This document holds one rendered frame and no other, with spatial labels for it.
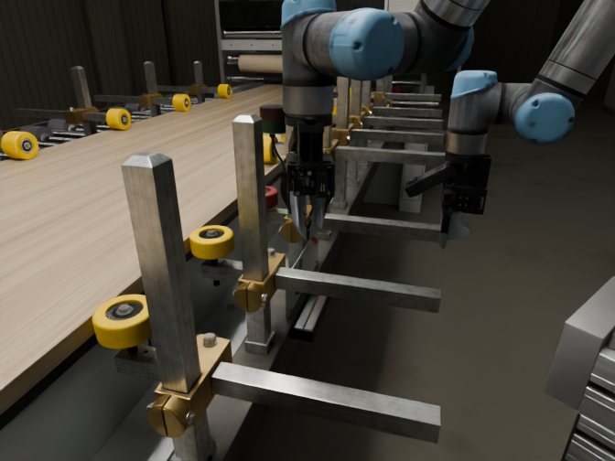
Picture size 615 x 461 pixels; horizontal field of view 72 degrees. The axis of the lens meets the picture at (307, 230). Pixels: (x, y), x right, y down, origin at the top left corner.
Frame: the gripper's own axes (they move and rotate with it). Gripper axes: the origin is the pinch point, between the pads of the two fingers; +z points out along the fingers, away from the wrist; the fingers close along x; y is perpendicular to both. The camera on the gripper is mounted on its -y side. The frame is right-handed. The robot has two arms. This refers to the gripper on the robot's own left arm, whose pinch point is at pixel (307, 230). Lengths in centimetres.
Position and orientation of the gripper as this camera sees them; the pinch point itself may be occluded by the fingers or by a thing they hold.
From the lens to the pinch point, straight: 73.9
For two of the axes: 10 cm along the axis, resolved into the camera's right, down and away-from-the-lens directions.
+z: 0.0, 9.1, 4.2
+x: 10.0, -0.3, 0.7
